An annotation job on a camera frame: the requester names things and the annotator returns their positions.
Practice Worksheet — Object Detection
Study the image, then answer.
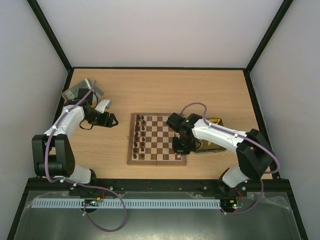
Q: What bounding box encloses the gold tin with pieces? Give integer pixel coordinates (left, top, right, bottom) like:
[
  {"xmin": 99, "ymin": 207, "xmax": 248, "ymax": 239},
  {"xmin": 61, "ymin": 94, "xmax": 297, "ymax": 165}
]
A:
[{"xmin": 193, "ymin": 117, "xmax": 228, "ymax": 154}]

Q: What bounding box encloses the wooden chess board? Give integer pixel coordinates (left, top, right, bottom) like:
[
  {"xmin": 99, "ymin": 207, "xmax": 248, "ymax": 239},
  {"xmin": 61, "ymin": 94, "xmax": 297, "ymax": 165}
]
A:
[{"xmin": 127, "ymin": 112, "xmax": 187, "ymax": 167}]

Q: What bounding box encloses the silver metal tin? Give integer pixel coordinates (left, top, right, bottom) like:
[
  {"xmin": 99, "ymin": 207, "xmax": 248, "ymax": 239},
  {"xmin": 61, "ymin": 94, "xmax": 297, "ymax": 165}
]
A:
[{"xmin": 62, "ymin": 78, "xmax": 94, "ymax": 101}]

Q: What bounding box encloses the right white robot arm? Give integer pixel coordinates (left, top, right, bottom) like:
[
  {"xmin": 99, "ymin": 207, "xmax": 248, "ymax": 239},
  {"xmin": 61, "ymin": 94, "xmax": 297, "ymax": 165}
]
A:
[{"xmin": 166, "ymin": 113, "xmax": 275, "ymax": 196}]

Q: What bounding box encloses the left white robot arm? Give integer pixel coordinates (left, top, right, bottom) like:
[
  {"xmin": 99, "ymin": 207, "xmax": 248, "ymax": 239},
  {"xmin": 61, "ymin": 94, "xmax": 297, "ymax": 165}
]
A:
[{"xmin": 31, "ymin": 87, "xmax": 119, "ymax": 185}]

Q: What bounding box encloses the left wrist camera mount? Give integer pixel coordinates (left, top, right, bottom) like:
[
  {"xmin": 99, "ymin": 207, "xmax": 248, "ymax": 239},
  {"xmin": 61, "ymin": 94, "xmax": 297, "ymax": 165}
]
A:
[{"xmin": 95, "ymin": 99, "xmax": 112, "ymax": 114}]

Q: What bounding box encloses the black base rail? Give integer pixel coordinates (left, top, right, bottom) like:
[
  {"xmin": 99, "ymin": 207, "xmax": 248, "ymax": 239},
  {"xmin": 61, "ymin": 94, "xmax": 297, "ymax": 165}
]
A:
[{"xmin": 24, "ymin": 177, "xmax": 291, "ymax": 198}]

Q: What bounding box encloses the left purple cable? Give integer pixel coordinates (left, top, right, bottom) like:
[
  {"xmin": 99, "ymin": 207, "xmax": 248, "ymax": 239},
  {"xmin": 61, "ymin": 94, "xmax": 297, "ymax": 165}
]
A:
[{"xmin": 45, "ymin": 79, "xmax": 128, "ymax": 231}]

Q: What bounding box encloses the purple cable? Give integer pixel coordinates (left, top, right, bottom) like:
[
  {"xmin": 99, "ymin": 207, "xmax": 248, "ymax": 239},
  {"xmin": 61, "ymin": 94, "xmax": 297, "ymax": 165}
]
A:
[
  {"xmin": 179, "ymin": 102, "xmax": 280, "ymax": 216},
  {"xmin": 45, "ymin": 79, "xmax": 128, "ymax": 231}
]

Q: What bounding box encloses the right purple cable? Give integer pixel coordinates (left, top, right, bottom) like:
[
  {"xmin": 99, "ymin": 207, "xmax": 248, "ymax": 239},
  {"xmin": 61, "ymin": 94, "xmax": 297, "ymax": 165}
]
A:
[{"xmin": 179, "ymin": 102, "xmax": 280, "ymax": 216}]

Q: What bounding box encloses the white slotted cable duct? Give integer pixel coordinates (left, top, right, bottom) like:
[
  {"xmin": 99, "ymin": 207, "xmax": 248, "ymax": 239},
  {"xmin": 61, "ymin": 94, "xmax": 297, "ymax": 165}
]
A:
[{"xmin": 31, "ymin": 198, "xmax": 221, "ymax": 210}]

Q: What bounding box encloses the black aluminium frame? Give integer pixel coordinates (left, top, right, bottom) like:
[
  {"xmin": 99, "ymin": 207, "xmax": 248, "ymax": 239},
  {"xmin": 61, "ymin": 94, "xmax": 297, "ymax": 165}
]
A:
[{"xmin": 0, "ymin": 0, "xmax": 320, "ymax": 240}]

